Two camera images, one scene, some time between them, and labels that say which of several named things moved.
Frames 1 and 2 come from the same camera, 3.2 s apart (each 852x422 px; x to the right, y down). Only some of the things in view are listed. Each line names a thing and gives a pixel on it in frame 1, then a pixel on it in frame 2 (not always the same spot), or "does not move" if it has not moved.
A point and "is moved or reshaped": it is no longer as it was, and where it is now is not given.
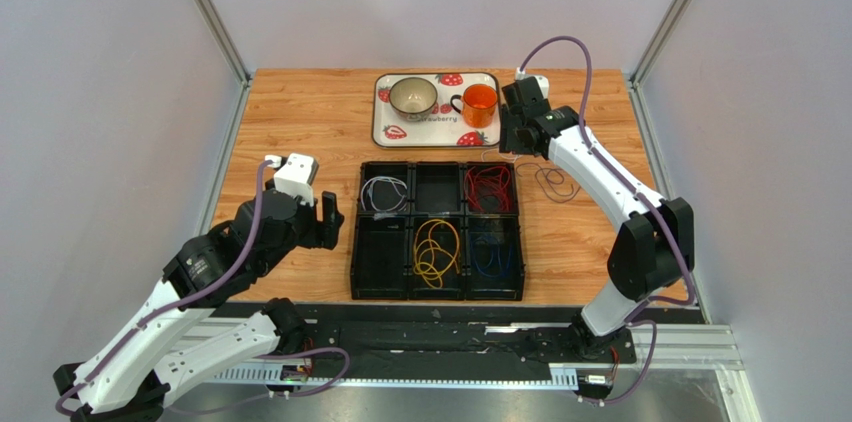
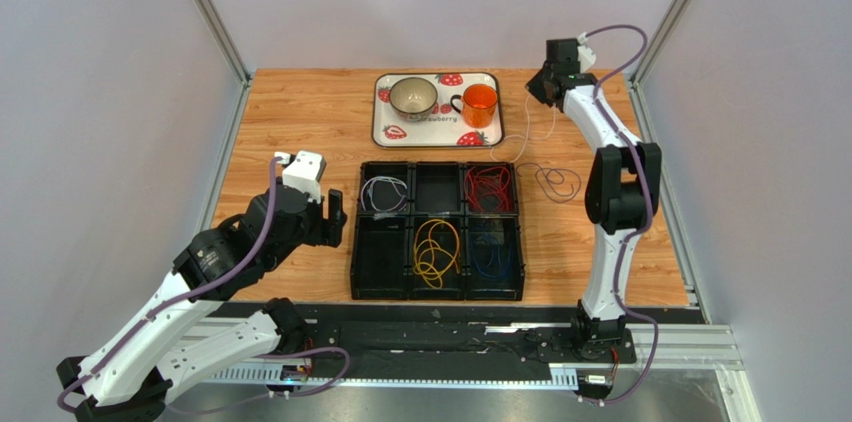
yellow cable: [435, 249] does not move
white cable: [489, 149] is moved or reshaped
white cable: [383, 193] does not move
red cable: [488, 187] does not move
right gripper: [517, 110] -> [542, 85]
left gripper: [325, 232] does not move
